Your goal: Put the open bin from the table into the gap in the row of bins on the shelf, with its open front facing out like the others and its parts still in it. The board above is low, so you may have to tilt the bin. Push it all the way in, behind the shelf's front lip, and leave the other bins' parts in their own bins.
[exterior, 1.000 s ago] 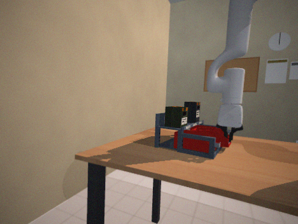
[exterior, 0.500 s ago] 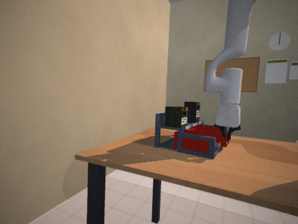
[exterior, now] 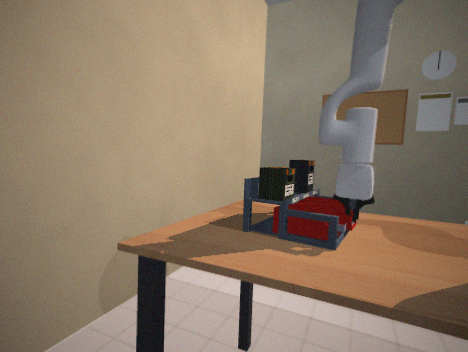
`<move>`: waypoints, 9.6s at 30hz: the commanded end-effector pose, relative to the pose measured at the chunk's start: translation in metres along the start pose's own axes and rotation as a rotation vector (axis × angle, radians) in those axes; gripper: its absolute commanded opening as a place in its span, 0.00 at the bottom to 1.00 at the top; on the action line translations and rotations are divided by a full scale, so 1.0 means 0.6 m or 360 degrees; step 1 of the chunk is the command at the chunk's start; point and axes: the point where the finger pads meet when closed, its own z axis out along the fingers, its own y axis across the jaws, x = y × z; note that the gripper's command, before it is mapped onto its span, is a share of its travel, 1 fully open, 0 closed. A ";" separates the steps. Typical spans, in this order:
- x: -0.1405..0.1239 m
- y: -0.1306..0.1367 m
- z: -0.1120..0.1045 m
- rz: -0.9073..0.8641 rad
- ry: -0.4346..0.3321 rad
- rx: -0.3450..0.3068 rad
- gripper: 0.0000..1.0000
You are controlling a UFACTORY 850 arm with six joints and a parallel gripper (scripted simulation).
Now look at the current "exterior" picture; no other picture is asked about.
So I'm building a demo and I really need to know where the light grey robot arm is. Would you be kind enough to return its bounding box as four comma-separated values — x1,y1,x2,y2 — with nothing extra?
319,0,404,164

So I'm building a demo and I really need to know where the olive green tool case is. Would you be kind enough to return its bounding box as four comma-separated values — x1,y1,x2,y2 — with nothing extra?
259,167,296,202

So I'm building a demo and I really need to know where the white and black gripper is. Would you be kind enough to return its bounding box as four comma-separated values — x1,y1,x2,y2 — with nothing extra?
333,163,374,222

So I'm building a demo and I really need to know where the dark grey tool case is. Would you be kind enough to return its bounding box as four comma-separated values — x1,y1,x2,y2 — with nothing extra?
289,160,315,193

